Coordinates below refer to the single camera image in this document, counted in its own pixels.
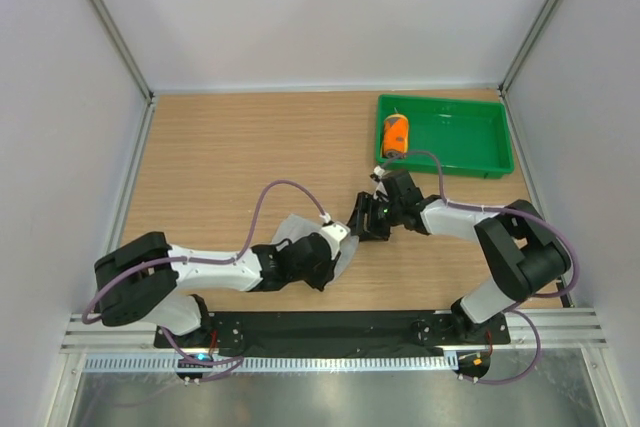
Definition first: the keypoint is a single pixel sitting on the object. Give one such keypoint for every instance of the green plastic tray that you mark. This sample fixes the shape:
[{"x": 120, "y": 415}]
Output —
[{"x": 470, "y": 138}]

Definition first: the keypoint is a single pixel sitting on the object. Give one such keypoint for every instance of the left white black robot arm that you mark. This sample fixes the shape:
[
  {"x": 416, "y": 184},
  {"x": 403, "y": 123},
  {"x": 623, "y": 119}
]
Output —
[{"x": 151, "y": 280}]

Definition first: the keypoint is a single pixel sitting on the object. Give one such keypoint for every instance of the aluminium frame rail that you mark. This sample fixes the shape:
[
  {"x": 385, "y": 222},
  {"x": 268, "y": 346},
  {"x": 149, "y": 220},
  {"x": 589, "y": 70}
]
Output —
[{"x": 560, "y": 328}]

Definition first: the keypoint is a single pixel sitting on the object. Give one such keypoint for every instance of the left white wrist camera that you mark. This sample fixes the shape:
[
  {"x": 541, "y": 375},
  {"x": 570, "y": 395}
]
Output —
[{"x": 333, "y": 232}]

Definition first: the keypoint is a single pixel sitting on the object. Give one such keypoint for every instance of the white slotted cable duct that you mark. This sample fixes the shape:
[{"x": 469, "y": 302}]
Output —
[{"x": 172, "y": 363}]

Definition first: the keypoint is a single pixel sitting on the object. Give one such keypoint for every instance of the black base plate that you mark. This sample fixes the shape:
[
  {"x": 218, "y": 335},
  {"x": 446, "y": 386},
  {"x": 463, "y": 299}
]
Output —
[{"x": 334, "y": 334}]

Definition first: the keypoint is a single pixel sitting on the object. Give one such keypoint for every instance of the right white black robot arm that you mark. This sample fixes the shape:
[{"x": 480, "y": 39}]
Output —
[{"x": 522, "y": 252}]

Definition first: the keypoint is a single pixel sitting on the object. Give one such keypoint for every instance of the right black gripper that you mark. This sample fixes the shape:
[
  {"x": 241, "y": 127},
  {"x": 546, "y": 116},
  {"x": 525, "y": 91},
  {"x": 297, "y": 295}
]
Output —
[{"x": 364, "y": 204}]

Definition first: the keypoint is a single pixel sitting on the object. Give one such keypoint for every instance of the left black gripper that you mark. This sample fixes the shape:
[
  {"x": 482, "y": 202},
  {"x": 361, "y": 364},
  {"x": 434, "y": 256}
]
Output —
[{"x": 320, "y": 282}]

